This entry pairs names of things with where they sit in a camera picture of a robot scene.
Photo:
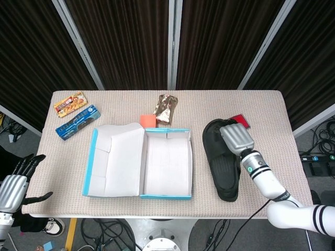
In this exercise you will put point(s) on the black power strip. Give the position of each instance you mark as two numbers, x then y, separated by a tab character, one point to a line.
316	158

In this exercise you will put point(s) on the red flat stamp pad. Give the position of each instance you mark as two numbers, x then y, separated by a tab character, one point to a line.
242	120

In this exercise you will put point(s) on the crumpled foil snack wrapper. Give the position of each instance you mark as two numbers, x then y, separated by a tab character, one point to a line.
165	109

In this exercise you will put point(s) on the dark ribbed partition panel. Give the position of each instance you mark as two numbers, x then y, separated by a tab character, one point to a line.
125	39
308	52
222	39
31	52

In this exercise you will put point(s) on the black power adapter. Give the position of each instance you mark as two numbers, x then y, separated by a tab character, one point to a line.
317	169

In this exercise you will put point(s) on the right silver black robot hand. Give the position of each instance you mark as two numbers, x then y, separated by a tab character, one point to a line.
238	138

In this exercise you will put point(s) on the yellow orange snack packet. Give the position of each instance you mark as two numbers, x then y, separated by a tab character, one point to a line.
70	103

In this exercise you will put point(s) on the orange sticky note block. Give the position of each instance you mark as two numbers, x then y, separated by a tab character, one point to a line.
147	120

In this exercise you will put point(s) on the grey metal partition post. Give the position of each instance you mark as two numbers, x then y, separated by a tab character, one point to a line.
174	44
314	121
79	44
266	44
21	121

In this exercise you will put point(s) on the white black sneaker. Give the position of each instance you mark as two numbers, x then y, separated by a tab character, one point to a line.
53	227

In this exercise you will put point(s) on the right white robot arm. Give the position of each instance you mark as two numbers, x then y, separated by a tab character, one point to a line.
264	180

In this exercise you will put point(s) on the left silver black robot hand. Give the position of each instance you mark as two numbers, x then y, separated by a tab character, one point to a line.
13	191

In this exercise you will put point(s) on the white silver robot base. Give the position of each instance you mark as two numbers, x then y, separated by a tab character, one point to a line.
159	230

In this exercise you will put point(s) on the beige woven table cloth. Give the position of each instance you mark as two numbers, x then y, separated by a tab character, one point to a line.
167	209

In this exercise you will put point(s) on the white blue shoebox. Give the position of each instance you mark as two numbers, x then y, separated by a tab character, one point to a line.
167	162

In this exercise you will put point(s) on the blue cookie package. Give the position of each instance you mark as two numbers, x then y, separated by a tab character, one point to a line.
78	121

